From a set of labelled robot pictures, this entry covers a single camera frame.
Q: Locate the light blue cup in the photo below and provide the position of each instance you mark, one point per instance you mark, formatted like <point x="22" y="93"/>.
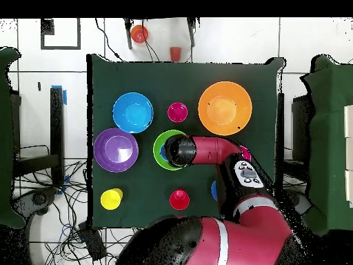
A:
<point x="163" y="153"/>

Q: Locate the green bowl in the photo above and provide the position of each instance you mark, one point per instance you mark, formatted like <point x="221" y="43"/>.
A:
<point x="158" y="149"/>

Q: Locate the tall red cup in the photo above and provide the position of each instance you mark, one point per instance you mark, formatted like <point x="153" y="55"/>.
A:
<point x="179" y="200"/>

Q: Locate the small dark blue bowl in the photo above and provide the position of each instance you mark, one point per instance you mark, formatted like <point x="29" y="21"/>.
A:
<point x="214" y="190"/>

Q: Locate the purple bowl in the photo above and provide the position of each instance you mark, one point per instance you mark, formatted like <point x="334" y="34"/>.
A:
<point x="115" y="150"/>

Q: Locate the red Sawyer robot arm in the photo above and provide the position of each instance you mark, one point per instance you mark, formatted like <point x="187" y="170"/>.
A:
<point x="209" y="150"/>

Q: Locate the short crimson cup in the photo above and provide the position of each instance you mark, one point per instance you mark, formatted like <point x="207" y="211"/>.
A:
<point x="177" y="112"/>

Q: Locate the light blue bowl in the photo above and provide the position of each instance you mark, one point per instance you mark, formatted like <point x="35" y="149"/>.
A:
<point x="132" y="113"/>

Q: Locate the large orange bowl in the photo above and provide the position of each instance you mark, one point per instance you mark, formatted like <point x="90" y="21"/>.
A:
<point x="224" y="109"/>

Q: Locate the dark green tablecloth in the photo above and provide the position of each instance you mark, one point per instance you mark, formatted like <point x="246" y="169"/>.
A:
<point x="179" y="82"/>

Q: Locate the small crimson bowl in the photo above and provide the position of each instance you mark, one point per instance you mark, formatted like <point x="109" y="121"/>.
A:
<point x="246" y="153"/>

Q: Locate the yellow cup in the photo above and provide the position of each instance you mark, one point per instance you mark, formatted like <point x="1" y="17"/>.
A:
<point x="110" y="200"/>

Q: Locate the orange-red cup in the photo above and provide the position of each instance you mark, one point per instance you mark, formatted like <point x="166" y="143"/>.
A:
<point x="175" y="53"/>

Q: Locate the small orange bowl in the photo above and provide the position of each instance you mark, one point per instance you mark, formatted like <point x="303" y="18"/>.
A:
<point x="139" y="33"/>

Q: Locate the blue tape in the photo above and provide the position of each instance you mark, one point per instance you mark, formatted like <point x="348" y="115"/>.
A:
<point x="64" y="96"/>

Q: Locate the black power box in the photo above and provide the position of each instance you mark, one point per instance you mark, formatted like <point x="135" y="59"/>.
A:
<point x="92" y="243"/>

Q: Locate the green cloth covered table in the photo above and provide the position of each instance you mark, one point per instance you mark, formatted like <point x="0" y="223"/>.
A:
<point x="5" y="138"/>
<point x="331" y="138"/>

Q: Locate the white boxes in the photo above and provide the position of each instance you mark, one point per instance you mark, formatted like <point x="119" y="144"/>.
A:
<point x="349" y="124"/>

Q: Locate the black metal table frame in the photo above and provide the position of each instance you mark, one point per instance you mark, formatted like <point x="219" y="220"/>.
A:
<point x="56" y="124"/>
<point x="280" y="124"/>

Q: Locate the black square frame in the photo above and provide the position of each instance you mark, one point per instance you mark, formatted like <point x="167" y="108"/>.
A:
<point x="47" y="27"/>

